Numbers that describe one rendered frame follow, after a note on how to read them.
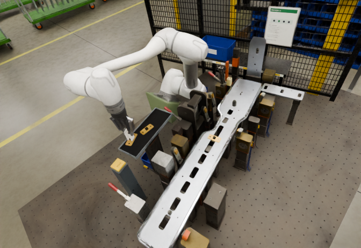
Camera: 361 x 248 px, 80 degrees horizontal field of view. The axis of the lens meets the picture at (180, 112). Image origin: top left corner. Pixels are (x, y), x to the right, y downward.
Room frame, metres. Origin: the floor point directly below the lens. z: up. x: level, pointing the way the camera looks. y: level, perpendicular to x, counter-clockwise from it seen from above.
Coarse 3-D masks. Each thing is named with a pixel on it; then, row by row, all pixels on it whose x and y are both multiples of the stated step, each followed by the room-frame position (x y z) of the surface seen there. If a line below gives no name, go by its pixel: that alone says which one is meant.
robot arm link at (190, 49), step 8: (176, 40) 1.16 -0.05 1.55; (184, 40) 1.15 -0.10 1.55; (192, 40) 1.14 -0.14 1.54; (200, 40) 1.14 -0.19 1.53; (176, 48) 1.15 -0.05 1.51; (184, 48) 1.12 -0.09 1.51; (192, 48) 1.11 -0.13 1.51; (200, 48) 1.10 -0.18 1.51; (184, 56) 1.12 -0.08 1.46; (192, 56) 1.10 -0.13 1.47; (200, 56) 1.09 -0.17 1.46; (184, 64) 1.22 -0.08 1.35; (192, 64) 1.19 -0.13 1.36; (184, 72) 1.28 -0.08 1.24; (192, 72) 1.23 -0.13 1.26; (184, 80) 1.44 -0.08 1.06; (192, 80) 1.28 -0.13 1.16; (184, 88) 1.38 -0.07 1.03; (192, 88) 1.34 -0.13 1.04; (200, 88) 1.37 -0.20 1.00; (184, 96) 1.41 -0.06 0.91
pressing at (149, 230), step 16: (240, 80) 1.38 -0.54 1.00; (240, 96) 1.19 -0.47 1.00; (256, 96) 1.16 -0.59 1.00; (224, 112) 1.05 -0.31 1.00; (240, 112) 1.02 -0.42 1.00; (224, 128) 0.91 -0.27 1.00; (224, 144) 0.78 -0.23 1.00; (192, 160) 0.71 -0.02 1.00; (208, 160) 0.69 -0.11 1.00; (176, 176) 0.63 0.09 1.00; (208, 176) 0.59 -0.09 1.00; (176, 192) 0.53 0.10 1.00; (192, 192) 0.52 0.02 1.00; (160, 208) 0.46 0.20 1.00; (176, 208) 0.45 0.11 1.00; (192, 208) 0.43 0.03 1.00; (144, 224) 0.40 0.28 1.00; (176, 224) 0.37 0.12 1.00; (144, 240) 0.33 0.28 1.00; (160, 240) 0.31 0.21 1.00; (176, 240) 0.30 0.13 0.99
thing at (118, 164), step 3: (117, 159) 0.70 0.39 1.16; (120, 159) 0.70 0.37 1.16; (114, 162) 0.69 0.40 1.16; (117, 162) 0.69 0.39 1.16; (120, 162) 0.68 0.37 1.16; (123, 162) 0.68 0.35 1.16; (111, 165) 0.67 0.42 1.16; (114, 165) 0.67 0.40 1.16; (117, 165) 0.67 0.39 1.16; (120, 165) 0.66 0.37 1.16; (123, 165) 0.66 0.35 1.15; (114, 168) 0.65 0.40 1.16; (117, 168) 0.65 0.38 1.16; (120, 168) 0.65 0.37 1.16
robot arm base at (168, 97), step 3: (156, 93) 1.49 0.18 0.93; (159, 93) 1.49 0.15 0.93; (162, 93) 1.46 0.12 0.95; (165, 93) 1.45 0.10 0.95; (159, 96) 1.42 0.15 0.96; (162, 96) 1.44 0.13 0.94; (165, 96) 1.44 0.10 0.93; (168, 96) 1.43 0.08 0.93; (171, 96) 1.44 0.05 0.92; (174, 96) 1.45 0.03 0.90; (165, 99) 1.40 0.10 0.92; (168, 99) 1.39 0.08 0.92; (171, 99) 1.42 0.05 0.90; (174, 99) 1.44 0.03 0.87; (177, 99) 1.49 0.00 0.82
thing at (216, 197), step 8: (216, 184) 0.52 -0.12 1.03; (208, 192) 0.49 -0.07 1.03; (216, 192) 0.48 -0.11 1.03; (224, 192) 0.47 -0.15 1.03; (208, 200) 0.45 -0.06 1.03; (216, 200) 0.44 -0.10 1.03; (224, 200) 0.47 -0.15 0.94; (208, 208) 0.42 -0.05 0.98; (216, 208) 0.40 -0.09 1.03; (224, 208) 0.47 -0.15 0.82; (208, 216) 0.43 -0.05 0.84; (216, 216) 0.40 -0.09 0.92; (224, 216) 0.46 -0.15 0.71; (208, 224) 0.43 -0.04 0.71; (216, 224) 0.40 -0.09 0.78
